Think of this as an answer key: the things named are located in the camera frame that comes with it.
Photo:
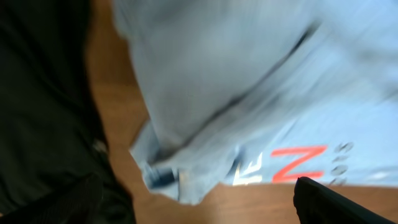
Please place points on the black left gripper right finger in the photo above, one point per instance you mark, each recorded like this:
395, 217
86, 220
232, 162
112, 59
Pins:
317, 204

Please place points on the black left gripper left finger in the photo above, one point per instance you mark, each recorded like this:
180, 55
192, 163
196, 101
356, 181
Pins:
75, 203

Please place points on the light blue t-shirt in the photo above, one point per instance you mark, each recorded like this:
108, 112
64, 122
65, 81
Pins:
263, 92

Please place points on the black garment on left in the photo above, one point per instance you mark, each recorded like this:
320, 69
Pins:
51, 132

